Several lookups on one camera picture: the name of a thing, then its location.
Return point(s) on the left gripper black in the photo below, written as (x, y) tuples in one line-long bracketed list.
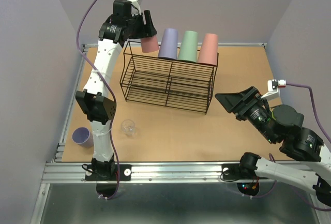
[(149, 30)]

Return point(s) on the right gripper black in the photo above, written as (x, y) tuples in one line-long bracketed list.
[(228, 100)]

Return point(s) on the red plastic cup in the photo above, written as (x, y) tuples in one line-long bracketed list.
[(149, 44)]

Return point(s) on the purple plastic cup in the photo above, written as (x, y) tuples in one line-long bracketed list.
[(82, 137), (168, 46)]

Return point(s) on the green plastic cup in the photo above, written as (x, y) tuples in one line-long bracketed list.
[(189, 47)]

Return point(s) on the black wire dish rack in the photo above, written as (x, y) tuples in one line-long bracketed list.
[(165, 82)]

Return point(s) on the pink plastic cup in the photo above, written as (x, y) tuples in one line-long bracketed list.
[(209, 50)]

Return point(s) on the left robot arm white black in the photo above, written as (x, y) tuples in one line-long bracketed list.
[(127, 21)]

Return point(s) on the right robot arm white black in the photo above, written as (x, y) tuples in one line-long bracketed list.
[(283, 125)]

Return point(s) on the clear glass cup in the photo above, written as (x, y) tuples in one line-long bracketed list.
[(128, 127)]

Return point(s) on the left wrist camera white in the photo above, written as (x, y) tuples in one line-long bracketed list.
[(136, 7)]

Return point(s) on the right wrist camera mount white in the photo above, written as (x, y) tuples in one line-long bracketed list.
[(273, 87)]

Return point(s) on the aluminium back rail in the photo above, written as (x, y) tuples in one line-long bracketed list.
[(220, 44)]

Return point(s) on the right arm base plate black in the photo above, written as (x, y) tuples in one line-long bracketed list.
[(238, 172)]

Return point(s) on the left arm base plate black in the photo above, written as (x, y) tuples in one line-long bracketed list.
[(125, 173)]

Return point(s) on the aluminium front rail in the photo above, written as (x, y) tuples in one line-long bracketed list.
[(181, 172)]

